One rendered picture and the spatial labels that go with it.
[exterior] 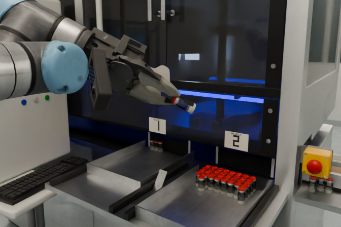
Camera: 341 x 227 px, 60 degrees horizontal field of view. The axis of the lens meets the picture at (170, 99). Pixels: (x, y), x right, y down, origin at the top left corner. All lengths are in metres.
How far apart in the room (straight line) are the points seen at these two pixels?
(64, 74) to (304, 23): 0.70
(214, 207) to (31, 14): 0.68
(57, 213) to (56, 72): 1.62
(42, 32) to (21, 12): 0.05
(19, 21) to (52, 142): 0.98
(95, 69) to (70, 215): 1.43
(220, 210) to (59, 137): 0.90
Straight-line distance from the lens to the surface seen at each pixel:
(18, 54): 0.42
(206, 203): 0.93
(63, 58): 0.43
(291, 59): 0.94
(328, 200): 1.05
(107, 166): 1.19
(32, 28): 0.58
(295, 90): 0.95
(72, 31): 0.57
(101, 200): 0.96
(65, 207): 1.89
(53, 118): 1.48
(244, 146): 1.03
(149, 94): 0.58
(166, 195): 0.96
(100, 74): 0.52
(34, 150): 1.44
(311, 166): 0.95
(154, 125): 1.21
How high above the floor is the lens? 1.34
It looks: 10 degrees down
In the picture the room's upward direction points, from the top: straight up
